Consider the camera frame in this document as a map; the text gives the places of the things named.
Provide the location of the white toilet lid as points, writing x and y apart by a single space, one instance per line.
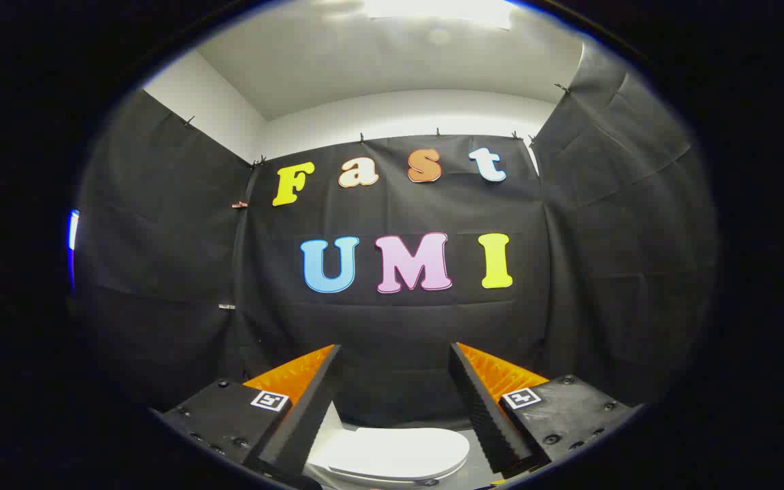
399 450

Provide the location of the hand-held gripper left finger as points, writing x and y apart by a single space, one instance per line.
297 422

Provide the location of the black backdrop cloth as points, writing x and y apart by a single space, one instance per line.
392 327

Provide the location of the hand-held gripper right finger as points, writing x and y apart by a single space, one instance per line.
484 415

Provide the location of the white toilet with tank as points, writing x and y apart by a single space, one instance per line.
327 429

